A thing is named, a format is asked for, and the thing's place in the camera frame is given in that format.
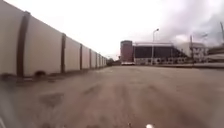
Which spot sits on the robot's own part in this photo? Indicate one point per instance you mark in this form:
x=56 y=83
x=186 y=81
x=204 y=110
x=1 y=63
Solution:
x=149 y=126

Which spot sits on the long pale concrete wall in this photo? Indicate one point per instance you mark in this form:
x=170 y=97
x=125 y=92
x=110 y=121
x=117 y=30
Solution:
x=40 y=50

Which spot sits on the pale building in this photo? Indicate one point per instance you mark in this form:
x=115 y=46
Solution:
x=199 y=50

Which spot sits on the building with red round tower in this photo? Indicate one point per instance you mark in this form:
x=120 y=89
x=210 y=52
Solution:
x=146 y=52

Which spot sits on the street lamp pole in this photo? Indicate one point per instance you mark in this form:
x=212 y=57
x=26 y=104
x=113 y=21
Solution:
x=153 y=46

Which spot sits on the cracked brown asphalt road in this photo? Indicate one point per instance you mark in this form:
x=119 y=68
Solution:
x=120 y=96

